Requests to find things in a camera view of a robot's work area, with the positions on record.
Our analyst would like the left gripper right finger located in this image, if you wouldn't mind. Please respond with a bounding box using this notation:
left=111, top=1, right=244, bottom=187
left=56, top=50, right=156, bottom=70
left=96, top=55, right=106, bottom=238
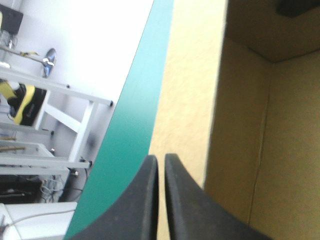
left=164, top=153, right=273, bottom=240

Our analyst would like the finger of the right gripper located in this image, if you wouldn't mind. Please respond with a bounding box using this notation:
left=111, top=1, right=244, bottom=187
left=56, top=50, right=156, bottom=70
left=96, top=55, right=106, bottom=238
left=275, top=0, right=320, bottom=18

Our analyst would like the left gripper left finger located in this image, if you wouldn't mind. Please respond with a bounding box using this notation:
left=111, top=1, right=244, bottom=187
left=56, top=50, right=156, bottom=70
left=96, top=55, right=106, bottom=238
left=65, top=154, right=160, bottom=240

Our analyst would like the brown cardboard box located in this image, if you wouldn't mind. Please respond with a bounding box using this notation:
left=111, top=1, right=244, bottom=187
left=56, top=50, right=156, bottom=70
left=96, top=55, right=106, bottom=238
left=148, top=0, right=320, bottom=240

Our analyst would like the white cabinet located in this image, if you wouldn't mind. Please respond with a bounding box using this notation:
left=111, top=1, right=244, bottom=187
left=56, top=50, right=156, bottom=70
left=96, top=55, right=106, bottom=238
left=0, top=201, right=78, bottom=240

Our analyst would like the yellow robot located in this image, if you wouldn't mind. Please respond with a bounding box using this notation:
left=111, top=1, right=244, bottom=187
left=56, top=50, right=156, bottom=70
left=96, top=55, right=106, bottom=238
left=0, top=79, right=47, bottom=126

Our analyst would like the white cable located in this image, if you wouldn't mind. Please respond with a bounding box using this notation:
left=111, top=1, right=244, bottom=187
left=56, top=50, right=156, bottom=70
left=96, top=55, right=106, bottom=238
left=1, top=209, right=76, bottom=232

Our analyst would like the white metal frame table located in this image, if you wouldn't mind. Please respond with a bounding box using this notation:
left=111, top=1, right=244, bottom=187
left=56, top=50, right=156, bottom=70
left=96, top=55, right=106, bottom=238
left=0, top=65, right=114, bottom=175

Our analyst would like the dark wall display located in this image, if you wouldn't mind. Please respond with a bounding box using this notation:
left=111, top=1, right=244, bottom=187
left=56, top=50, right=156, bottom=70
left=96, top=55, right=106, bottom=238
left=0, top=4, right=24, bottom=35

